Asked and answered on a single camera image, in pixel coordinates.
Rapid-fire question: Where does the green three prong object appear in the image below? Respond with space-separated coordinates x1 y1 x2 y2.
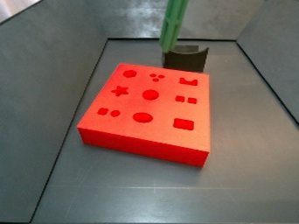
159 0 188 53

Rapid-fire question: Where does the black curved fixture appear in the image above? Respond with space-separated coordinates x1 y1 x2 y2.
163 45 210 73

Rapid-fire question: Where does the red block with shaped holes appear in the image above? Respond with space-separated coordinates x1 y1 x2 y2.
78 64 211 166

